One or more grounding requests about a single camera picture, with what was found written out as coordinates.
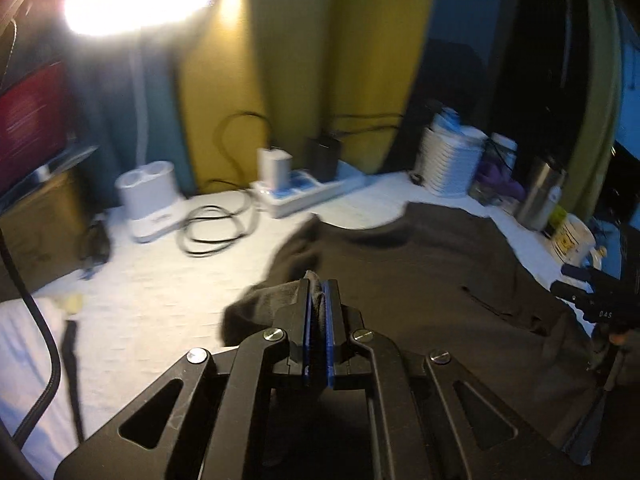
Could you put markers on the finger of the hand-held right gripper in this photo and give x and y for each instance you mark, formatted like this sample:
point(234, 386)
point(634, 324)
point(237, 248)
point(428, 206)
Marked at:
point(580, 273)
point(570, 294)

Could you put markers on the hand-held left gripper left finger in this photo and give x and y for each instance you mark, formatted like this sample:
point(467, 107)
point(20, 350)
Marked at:
point(306, 332)

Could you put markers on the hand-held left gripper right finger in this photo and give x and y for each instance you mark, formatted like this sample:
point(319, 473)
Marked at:
point(330, 332)

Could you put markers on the olive printed t-shirt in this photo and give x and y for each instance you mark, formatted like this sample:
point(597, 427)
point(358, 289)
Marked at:
point(425, 270)

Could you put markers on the white mug with yellow print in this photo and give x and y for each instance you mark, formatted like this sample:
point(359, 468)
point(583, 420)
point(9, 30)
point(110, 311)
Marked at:
point(570, 240)

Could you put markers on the stainless steel tumbler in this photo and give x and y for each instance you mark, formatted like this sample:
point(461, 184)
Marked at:
point(540, 195)

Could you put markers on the black device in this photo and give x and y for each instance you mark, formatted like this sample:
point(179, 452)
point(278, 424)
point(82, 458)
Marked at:
point(627, 185)

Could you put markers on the purple packet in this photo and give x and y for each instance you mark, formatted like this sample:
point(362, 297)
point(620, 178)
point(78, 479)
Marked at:
point(500, 182)

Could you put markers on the white power strip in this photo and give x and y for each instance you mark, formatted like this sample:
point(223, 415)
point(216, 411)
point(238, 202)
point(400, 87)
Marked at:
point(310, 192)

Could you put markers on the white charger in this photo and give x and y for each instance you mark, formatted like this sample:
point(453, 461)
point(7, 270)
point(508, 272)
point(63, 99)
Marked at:
point(275, 167)

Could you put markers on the white ribbed container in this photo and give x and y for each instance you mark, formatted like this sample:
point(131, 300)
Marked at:
point(445, 165)

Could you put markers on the black charger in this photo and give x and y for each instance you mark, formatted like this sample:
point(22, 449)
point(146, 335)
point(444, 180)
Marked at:
point(324, 157)

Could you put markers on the white desk lamp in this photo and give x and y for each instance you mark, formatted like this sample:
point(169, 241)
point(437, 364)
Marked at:
point(150, 200)

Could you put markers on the small black object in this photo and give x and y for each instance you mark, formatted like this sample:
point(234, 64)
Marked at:
point(95, 247)

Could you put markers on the small yellowish object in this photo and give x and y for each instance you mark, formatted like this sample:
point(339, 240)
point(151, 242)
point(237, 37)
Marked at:
point(71, 304)

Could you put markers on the yellow curtain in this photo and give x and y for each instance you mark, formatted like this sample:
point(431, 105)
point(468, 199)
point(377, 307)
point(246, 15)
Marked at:
point(310, 60)

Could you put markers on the cardboard box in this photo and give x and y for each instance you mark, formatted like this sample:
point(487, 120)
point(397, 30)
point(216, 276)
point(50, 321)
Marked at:
point(40, 240)

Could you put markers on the white cloth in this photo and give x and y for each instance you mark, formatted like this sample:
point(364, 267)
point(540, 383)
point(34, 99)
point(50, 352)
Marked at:
point(22, 360)

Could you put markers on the laptop with red screen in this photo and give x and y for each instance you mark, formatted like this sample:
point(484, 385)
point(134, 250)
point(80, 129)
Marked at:
point(30, 120)

